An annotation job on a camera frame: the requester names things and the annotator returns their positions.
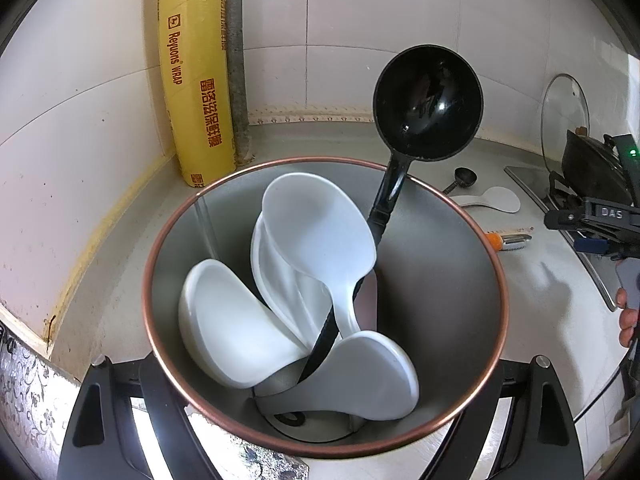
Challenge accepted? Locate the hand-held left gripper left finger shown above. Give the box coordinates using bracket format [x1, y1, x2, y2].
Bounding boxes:
[59, 354, 226, 480]

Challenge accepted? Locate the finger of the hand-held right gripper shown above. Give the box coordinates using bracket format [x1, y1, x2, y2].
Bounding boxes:
[574, 235, 634, 259]
[544, 199, 640, 234]

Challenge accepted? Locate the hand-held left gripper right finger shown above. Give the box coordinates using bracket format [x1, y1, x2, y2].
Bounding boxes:
[417, 355, 586, 480]

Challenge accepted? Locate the orange handled peeler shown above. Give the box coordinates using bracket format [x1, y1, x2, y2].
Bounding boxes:
[487, 232, 533, 252]

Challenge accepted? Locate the white rice paddle slotted handle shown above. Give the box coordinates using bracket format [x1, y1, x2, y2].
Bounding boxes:
[450, 186, 522, 215]

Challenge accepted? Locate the white plastic rice paddle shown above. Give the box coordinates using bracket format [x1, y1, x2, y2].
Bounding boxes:
[257, 330, 420, 421]

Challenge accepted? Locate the red metal utensil holder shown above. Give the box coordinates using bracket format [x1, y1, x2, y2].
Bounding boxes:
[141, 156, 511, 460]

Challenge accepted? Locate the black spoon with spring handle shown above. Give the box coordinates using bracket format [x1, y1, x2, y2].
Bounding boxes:
[442, 166, 477, 195]

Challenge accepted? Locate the pink ceramic spoon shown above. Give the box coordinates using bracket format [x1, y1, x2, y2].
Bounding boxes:
[352, 277, 378, 333]

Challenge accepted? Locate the black plastic ladle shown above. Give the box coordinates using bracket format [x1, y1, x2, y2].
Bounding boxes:
[272, 44, 485, 428]

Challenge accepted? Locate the white plastic serving spoon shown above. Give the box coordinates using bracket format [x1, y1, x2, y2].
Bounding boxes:
[261, 172, 378, 336]

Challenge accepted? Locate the person's right hand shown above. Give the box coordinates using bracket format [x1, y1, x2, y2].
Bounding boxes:
[617, 287, 640, 348]

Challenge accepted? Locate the stainless steel gas stove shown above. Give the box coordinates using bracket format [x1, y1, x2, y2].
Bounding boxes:
[504, 165, 623, 313]

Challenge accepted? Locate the black wok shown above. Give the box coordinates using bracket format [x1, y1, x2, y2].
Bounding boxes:
[560, 127, 632, 198]

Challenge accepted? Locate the black stove pan support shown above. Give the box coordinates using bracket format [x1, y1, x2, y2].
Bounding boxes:
[547, 170, 583, 208]

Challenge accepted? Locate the glass pot lid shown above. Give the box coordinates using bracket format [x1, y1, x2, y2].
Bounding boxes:
[541, 73, 592, 171]

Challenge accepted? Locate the yellow cling wrap roll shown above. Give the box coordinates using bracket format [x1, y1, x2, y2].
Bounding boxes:
[159, 0, 237, 188]

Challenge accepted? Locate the grey metal pipe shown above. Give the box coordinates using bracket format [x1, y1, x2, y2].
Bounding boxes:
[225, 0, 251, 163]

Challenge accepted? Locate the black power cable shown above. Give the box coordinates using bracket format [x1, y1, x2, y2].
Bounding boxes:
[575, 340, 640, 421]

